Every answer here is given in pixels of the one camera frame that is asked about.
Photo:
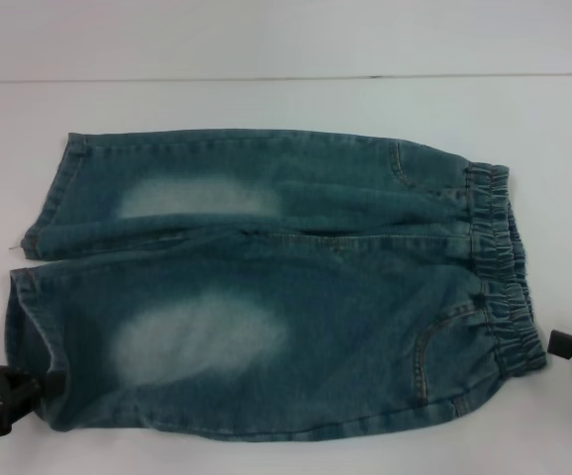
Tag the blue denim shorts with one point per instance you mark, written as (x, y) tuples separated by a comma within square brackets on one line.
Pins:
[(291, 307)]

